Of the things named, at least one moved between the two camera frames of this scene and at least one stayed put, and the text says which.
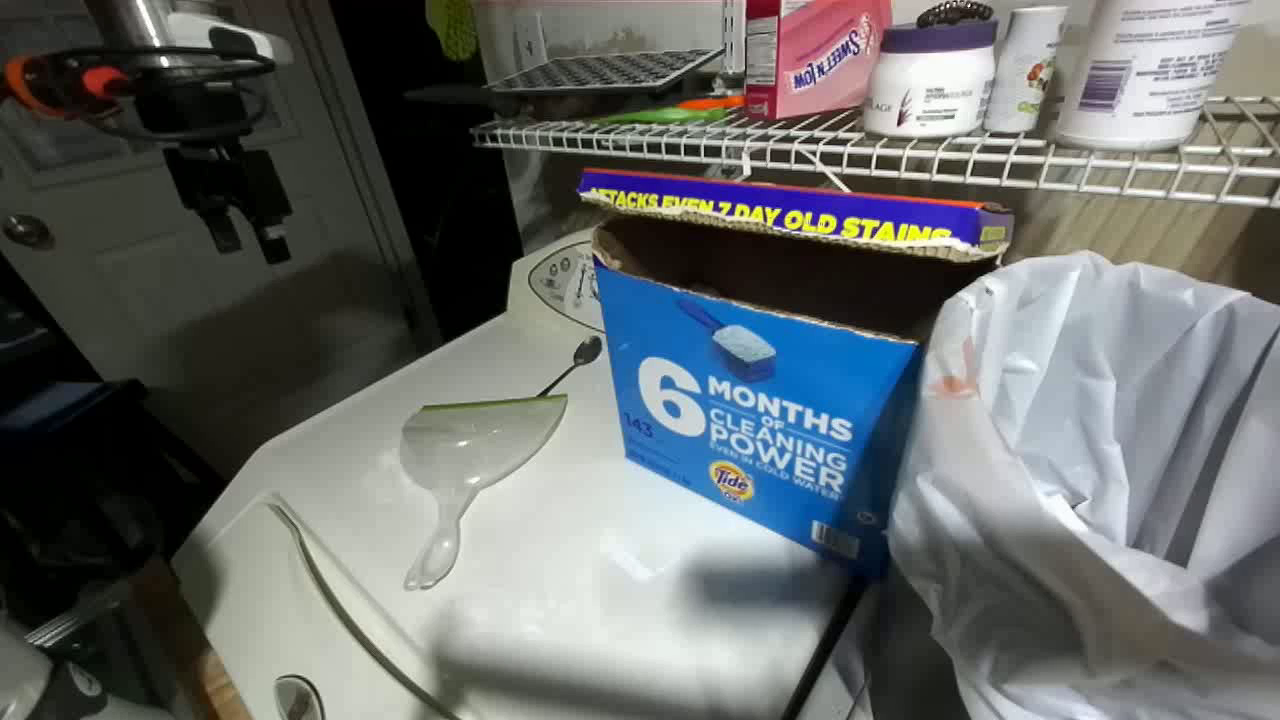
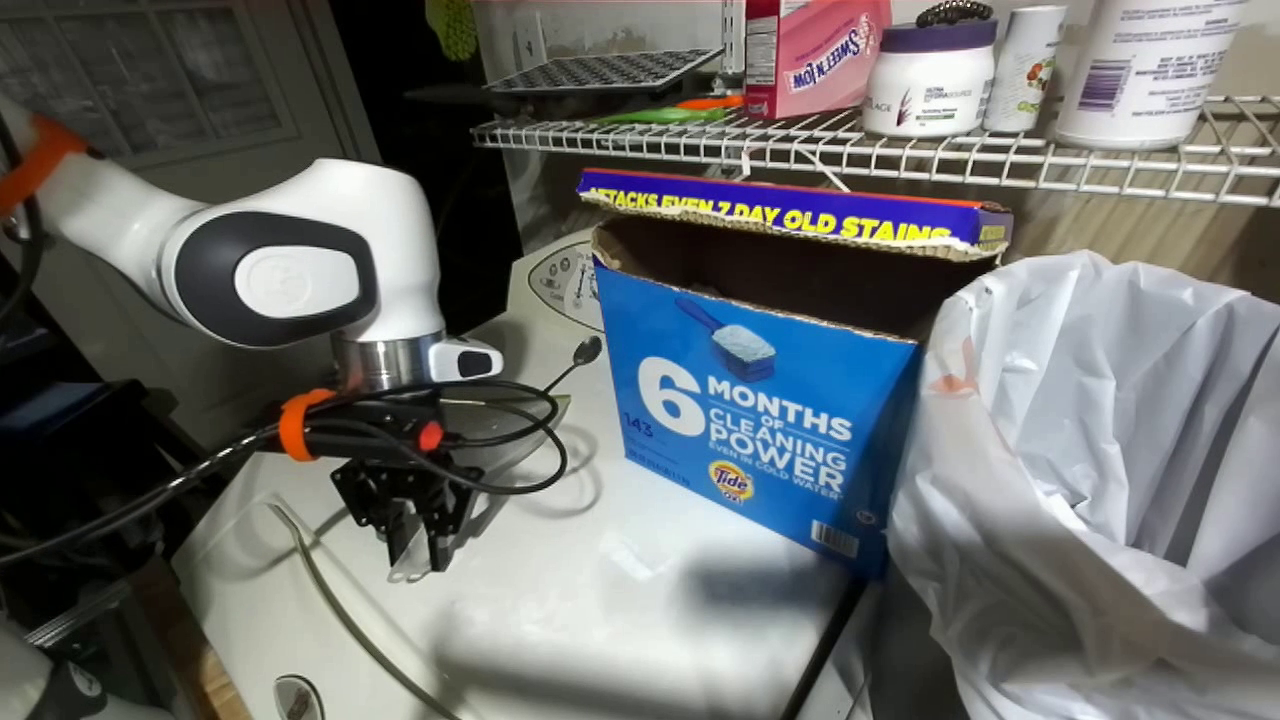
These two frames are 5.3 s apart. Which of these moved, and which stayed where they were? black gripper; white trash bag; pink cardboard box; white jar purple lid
Moved: black gripper
Stayed: white jar purple lid; pink cardboard box; white trash bag
